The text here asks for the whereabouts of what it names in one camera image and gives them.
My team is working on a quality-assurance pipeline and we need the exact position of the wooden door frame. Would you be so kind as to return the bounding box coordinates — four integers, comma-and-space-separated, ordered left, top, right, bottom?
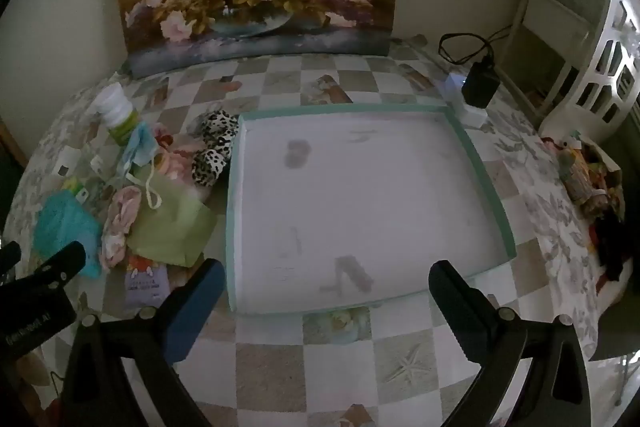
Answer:
0, 114, 28, 168

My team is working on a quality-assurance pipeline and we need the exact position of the white power strip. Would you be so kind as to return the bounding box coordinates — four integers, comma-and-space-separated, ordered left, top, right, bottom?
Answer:
442, 74, 488, 128

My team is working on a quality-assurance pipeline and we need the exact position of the checked printed tablecloth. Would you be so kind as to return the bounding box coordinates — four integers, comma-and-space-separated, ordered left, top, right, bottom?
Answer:
2, 34, 621, 427

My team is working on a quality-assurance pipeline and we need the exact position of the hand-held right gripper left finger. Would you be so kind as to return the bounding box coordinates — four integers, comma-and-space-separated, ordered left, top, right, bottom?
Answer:
60, 258, 227, 427

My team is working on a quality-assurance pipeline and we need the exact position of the green bottle with white cap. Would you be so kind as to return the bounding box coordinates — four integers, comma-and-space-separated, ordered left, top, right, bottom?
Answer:
91, 82, 142, 144

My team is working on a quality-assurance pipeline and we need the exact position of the black charger adapter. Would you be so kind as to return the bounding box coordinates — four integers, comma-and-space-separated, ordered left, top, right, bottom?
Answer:
461, 59, 500, 108

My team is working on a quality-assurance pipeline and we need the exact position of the black cable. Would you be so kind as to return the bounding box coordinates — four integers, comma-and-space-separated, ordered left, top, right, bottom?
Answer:
438, 24, 516, 68

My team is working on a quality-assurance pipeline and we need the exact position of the leopard print scrunchie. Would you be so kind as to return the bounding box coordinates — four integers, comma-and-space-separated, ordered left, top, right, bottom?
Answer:
192, 109, 240, 188

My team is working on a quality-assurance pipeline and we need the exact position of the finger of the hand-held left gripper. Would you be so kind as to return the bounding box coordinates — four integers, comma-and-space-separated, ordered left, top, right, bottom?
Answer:
25, 241, 87, 289
0, 241, 22, 279

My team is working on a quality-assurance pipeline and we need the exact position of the white tray with green rim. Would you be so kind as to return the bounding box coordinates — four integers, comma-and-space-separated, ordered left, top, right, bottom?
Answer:
226, 103, 517, 315

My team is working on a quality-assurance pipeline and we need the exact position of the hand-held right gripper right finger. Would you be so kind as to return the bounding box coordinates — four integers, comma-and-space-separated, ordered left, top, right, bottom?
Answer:
428, 259, 593, 427

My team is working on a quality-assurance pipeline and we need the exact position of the pile of colourful toys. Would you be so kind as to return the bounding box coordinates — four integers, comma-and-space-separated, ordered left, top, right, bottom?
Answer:
545, 134, 623, 218

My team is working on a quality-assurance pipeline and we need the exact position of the light green cloth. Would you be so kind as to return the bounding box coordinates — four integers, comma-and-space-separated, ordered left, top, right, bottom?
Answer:
129, 179, 217, 267

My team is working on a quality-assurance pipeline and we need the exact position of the pink ruffled cloth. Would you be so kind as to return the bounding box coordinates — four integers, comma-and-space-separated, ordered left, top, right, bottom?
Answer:
99, 186, 143, 270

